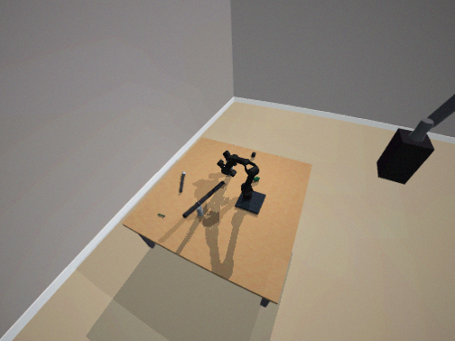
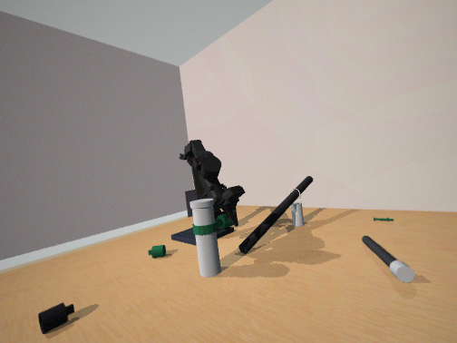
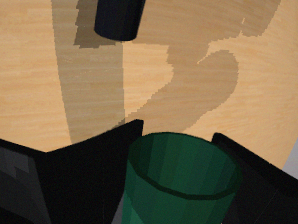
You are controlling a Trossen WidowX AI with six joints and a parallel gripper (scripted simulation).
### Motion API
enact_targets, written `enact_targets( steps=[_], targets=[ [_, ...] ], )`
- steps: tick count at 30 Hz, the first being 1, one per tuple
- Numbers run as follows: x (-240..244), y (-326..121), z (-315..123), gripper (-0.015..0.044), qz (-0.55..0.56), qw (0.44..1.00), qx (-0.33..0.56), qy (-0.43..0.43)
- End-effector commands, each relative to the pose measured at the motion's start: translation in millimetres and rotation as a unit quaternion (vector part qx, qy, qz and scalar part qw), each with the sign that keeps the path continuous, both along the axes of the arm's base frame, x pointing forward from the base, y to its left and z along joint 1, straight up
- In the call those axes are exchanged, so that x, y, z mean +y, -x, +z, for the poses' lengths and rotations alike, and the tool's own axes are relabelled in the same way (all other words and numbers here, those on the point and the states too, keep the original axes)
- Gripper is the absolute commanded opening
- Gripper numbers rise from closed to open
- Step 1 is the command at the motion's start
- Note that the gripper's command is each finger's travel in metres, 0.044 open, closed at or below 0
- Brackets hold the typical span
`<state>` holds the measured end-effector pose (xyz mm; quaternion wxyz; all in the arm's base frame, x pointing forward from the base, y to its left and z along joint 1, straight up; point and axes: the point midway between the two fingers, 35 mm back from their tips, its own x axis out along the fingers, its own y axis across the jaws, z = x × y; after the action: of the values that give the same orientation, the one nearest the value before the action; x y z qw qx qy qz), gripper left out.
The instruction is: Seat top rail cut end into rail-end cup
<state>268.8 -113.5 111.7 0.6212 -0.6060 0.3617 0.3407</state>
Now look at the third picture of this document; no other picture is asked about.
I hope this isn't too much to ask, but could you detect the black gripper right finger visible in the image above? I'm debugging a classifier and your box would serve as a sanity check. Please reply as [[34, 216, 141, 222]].
[[210, 132, 298, 224]]

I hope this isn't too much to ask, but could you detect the dark green cup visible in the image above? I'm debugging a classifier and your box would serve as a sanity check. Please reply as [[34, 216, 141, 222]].
[[121, 132, 243, 224]]

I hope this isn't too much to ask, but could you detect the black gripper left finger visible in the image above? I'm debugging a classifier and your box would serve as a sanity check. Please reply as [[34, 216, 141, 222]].
[[0, 119, 144, 224]]

